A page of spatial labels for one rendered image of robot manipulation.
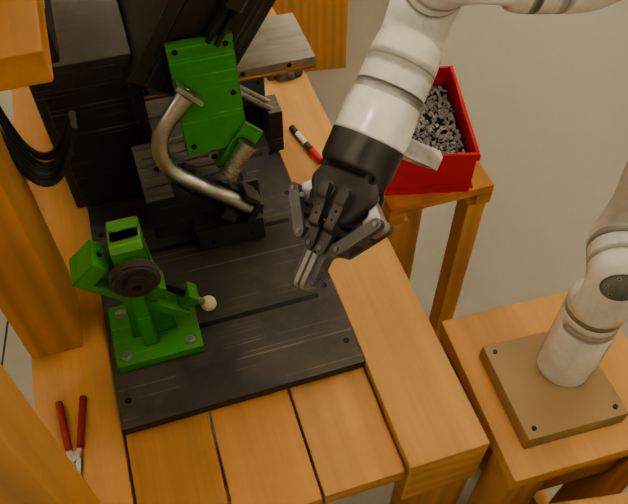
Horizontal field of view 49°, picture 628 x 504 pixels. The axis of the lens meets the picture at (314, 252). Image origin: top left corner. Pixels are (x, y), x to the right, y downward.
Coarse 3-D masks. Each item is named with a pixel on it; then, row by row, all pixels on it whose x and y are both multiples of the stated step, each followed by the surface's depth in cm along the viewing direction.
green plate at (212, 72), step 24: (168, 48) 114; (192, 48) 116; (216, 48) 117; (192, 72) 118; (216, 72) 119; (216, 96) 122; (240, 96) 123; (192, 120) 123; (216, 120) 124; (240, 120) 126; (192, 144) 126; (216, 144) 127
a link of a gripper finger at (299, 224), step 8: (296, 184) 70; (296, 192) 70; (296, 200) 70; (296, 208) 70; (304, 208) 70; (296, 216) 70; (304, 216) 71; (296, 224) 69; (304, 224) 69; (296, 232) 69; (304, 232) 69
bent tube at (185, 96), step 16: (176, 80) 117; (176, 96) 117; (192, 96) 116; (176, 112) 118; (160, 128) 119; (160, 144) 120; (160, 160) 122; (176, 176) 124; (192, 176) 126; (208, 192) 128; (224, 192) 130; (240, 208) 132
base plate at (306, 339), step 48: (288, 192) 144; (96, 240) 136; (192, 240) 136; (288, 240) 136; (240, 288) 129; (288, 288) 129; (240, 336) 123; (288, 336) 123; (336, 336) 123; (144, 384) 117; (192, 384) 117; (240, 384) 117; (288, 384) 117
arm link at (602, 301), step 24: (600, 240) 98; (624, 240) 96; (600, 264) 95; (624, 264) 93; (576, 288) 106; (600, 288) 97; (624, 288) 96; (576, 312) 104; (600, 312) 101; (624, 312) 100
